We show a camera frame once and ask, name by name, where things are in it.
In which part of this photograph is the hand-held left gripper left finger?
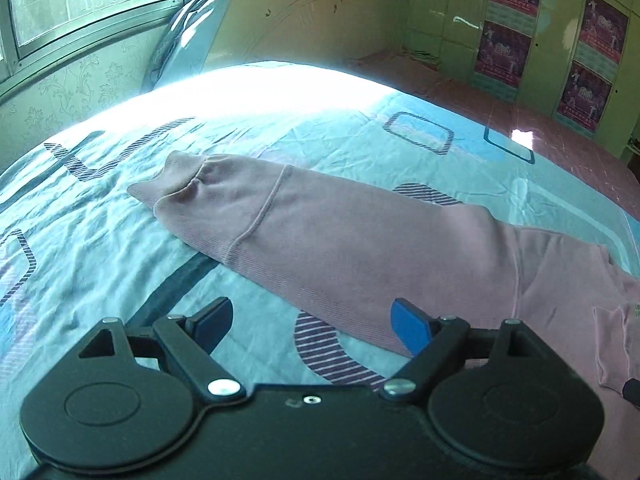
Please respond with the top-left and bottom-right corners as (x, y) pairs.
(77, 297), (247, 404)

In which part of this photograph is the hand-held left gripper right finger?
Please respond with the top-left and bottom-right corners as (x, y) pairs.
(379, 298), (544, 402)

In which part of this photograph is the pink ribbed sweater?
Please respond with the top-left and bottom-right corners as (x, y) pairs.
(127, 152), (640, 466)

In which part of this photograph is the light blue patterned bedsheet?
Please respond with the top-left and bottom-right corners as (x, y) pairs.
(0, 60), (640, 391)

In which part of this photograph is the stack of books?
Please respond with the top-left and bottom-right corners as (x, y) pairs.
(400, 47), (443, 66)

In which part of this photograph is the grey blue pillow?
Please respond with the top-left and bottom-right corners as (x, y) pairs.
(142, 0), (281, 93)

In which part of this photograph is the cream wooden headboard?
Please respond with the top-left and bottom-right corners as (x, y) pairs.
(205, 0), (412, 68)

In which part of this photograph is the pale green wardrobe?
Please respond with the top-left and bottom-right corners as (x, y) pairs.
(405, 0), (640, 161)

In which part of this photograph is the metal framed window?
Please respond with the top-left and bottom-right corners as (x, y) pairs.
(0, 0), (188, 86)

